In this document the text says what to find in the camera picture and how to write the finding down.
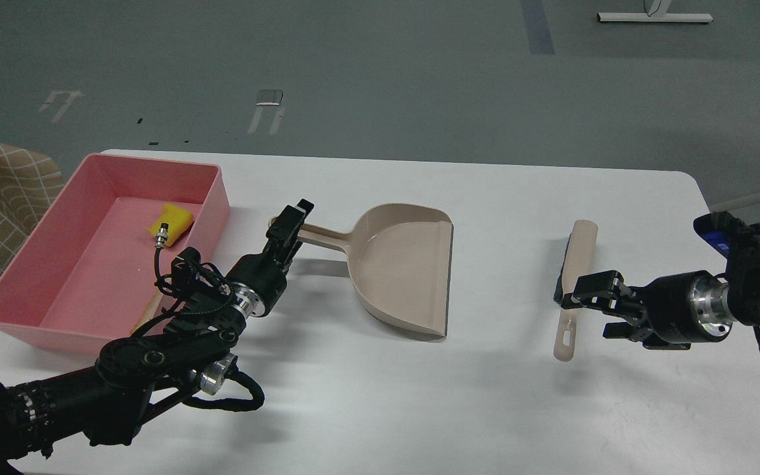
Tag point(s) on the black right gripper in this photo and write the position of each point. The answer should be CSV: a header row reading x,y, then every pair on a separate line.
x,y
673,313

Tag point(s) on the yellow green sponge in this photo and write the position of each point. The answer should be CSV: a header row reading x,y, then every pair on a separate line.
x,y
173,221

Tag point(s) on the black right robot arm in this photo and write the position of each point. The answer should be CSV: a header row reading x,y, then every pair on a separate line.
x,y
737,242

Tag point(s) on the white desk leg base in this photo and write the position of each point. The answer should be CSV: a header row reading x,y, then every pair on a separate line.
x,y
655,12

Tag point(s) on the white bread slice piece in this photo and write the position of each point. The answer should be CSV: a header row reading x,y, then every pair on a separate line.
x,y
150,310

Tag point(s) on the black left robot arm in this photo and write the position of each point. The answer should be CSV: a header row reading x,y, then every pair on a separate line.
x,y
184,355

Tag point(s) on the beige plastic dustpan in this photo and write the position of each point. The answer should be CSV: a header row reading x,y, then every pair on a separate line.
x,y
398,260

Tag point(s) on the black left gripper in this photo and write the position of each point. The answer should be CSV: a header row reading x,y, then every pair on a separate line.
x,y
265,274

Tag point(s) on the pink plastic bin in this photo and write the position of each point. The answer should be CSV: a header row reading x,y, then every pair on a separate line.
x,y
85,275

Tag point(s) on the grey floor outlet plate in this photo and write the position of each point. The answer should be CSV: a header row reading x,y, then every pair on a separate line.
x,y
269,97

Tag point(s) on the beige hand brush black bristles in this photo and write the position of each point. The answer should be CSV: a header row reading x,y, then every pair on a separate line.
x,y
577,261

